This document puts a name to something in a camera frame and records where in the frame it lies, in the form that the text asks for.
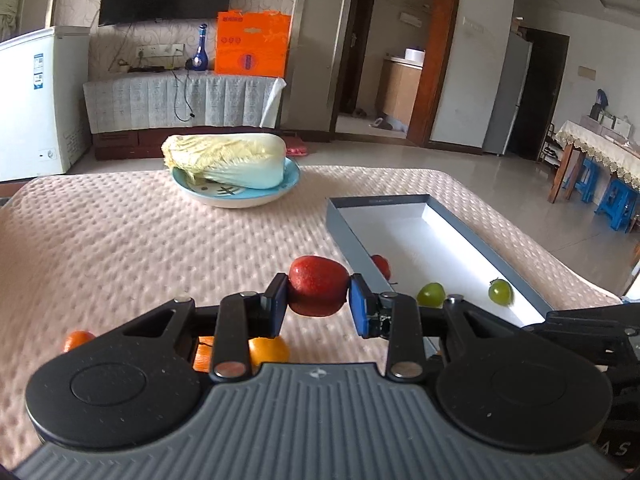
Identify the blue glass bottle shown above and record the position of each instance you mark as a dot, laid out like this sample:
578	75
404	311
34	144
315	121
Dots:
200	55

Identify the grey cardboard box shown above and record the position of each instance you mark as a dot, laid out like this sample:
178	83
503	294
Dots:
425	240

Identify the orange mandarin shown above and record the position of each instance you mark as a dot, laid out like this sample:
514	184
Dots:
77	341
204	355

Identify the green tomato with calyx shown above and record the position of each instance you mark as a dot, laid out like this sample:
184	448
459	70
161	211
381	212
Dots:
501	291

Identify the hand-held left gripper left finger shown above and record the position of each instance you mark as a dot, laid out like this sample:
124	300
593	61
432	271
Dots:
276	310

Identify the lace tablecloth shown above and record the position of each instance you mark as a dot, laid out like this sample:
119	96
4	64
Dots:
600	145

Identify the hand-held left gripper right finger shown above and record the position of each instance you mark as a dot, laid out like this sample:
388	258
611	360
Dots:
360	305

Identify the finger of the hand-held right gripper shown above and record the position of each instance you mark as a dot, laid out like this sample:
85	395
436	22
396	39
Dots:
590	325

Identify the grey refrigerator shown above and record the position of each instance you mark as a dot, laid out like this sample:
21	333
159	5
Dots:
507	95

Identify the brown television cabinet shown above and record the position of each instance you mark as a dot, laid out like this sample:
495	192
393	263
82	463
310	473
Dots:
120	142

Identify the grey slippers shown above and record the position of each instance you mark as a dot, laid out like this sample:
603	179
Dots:
382	122

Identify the brown wooden door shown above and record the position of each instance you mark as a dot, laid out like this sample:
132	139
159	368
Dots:
435	60

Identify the red slippers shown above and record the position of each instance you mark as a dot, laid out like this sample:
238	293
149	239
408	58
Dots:
295	149

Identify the light blue plate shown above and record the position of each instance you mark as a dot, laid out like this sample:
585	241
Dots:
235	200

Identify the orange paper bag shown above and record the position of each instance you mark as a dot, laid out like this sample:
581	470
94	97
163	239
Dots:
252	45

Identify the white plastic sheet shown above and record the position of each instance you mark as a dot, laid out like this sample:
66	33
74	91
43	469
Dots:
272	102

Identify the blue plastic stool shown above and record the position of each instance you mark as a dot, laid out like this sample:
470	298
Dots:
580	180
615	200

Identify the white wall socket strip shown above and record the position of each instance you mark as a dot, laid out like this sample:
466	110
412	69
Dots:
160	51

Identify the napa cabbage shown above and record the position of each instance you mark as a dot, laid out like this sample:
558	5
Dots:
235	160

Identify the white lace cabinet cloth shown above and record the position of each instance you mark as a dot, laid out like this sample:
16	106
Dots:
140	102

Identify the red tomato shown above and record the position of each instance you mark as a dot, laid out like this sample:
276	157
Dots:
382	266

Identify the white pot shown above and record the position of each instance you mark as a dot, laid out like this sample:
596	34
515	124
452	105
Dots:
414	56

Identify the wooden kitchen cabinet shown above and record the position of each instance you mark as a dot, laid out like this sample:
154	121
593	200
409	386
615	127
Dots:
397	90

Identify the red apple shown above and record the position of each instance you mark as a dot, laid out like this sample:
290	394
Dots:
317	285

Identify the dark wooden door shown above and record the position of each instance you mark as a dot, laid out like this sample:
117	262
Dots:
350	60

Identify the white chest freezer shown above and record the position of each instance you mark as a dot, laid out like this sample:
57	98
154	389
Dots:
30	110

